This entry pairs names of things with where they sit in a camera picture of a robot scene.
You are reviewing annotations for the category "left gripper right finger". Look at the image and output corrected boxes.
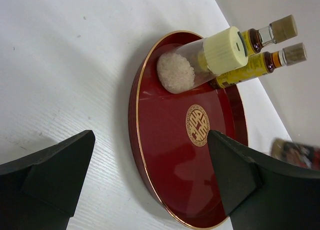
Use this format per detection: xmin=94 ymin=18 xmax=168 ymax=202
xmin=207 ymin=130 xmax=320 ymax=230

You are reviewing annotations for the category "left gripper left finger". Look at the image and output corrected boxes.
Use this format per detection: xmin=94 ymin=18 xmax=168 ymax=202
xmin=0 ymin=130 xmax=96 ymax=230

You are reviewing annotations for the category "small black cap spice jar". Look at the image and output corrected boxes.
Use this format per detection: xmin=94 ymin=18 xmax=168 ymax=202
xmin=270 ymin=138 xmax=320 ymax=171

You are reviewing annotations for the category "yellow label sauce bottle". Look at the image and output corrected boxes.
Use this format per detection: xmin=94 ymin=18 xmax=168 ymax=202
xmin=241 ymin=14 xmax=298 ymax=57
xmin=210 ymin=42 xmax=307 ymax=90

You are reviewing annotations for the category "cream cap rice shaker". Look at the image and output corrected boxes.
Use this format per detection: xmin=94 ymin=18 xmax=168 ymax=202
xmin=156 ymin=26 xmax=248 ymax=94

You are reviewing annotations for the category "red round lacquer tray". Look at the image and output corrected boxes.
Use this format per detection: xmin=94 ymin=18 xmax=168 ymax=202
xmin=128 ymin=30 xmax=248 ymax=230

